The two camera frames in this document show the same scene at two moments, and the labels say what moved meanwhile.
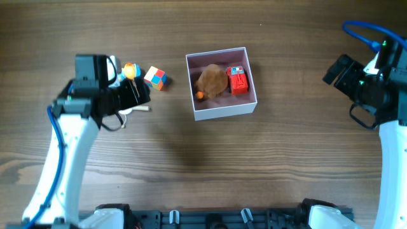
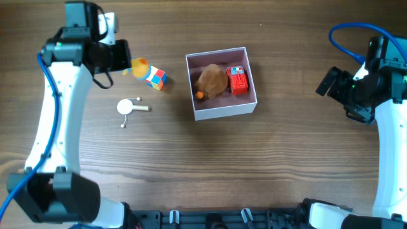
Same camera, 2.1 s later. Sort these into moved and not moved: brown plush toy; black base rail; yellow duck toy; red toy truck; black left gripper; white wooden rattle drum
Moved: black left gripper; yellow duck toy
Not moved: black base rail; white wooden rattle drum; red toy truck; brown plush toy
